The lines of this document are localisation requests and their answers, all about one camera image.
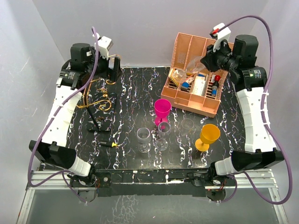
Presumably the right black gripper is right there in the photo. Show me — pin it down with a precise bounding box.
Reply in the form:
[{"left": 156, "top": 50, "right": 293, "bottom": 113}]
[{"left": 200, "top": 40, "right": 238, "bottom": 73}]

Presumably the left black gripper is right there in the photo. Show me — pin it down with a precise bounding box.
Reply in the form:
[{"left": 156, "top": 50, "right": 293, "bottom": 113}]
[{"left": 85, "top": 47, "right": 122, "bottom": 82}]

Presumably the clear wine glass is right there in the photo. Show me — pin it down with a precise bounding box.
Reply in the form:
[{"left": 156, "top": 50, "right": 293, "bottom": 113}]
[
  {"left": 180, "top": 118, "right": 195, "bottom": 136},
  {"left": 169, "top": 56, "right": 206, "bottom": 86},
  {"left": 156, "top": 122, "right": 171, "bottom": 151},
  {"left": 136, "top": 127, "right": 151, "bottom": 154}
]

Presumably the gold wire wine glass rack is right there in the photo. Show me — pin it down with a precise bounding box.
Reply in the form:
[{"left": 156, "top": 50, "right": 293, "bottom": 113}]
[{"left": 77, "top": 54, "right": 121, "bottom": 132}]

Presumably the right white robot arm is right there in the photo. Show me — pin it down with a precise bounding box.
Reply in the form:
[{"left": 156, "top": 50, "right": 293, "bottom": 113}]
[{"left": 201, "top": 35, "right": 284, "bottom": 185}]

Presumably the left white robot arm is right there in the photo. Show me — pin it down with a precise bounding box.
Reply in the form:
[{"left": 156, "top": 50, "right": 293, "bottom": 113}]
[{"left": 29, "top": 40, "right": 121, "bottom": 186}]

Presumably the pink plastic wine glass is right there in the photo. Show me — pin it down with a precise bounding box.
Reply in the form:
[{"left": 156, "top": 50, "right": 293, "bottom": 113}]
[{"left": 154, "top": 98, "right": 172, "bottom": 126}]

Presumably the orange plastic wine glass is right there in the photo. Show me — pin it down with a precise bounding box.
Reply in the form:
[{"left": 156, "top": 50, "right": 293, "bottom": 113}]
[{"left": 195, "top": 124, "right": 221, "bottom": 152}]

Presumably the red capped bottle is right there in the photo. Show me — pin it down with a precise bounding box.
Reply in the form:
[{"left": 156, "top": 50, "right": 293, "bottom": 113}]
[{"left": 211, "top": 75, "right": 221, "bottom": 86}]

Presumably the white staples box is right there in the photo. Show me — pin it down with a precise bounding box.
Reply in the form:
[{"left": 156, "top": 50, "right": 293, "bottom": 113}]
[{"left": 192, "top": 74, "right": 206, "bottom": 96}]

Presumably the peach desk organizer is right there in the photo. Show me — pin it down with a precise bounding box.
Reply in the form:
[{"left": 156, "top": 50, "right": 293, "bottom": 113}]
[{"left": 161, "top": 33, "right": 228, "bottom": 118}]

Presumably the blue grey eraser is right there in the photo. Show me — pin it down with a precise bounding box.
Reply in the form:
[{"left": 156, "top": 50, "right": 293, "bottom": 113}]
[{"left": 180, "top": 77, "right": 194, "bottom": 92}]

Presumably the black yellow screwdriver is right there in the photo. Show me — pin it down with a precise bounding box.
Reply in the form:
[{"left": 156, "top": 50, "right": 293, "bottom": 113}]
[{"left": 100, "top": 141, "right": 117, "bottom": 147}]

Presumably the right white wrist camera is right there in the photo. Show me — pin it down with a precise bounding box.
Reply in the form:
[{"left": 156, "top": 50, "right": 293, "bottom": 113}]
[{"left": 210, "top": 23, "right": 231, "bottom": 52}]

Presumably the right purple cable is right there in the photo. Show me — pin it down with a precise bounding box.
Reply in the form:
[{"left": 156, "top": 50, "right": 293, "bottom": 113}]
[{"left": 210, "top": 15, "right": 294, "bottom": 206}]

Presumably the purple cable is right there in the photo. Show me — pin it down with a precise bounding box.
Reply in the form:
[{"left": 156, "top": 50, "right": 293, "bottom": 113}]
[
  {"left": 210, "top": 15, "right": 294, "bottom": 206},
  {"left": 27, "top": 26, "right": 99, "bottom": 203}
]

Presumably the aluminium frame rail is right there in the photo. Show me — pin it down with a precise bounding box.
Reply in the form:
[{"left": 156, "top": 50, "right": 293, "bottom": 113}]
[{"left": 17, "top": 171, "right": 288, "bottom": 224}]

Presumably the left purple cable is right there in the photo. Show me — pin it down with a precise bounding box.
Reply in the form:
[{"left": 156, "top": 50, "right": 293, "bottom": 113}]
[{"left": 27, "top": 26, "right": 99, "bottom": 203}]

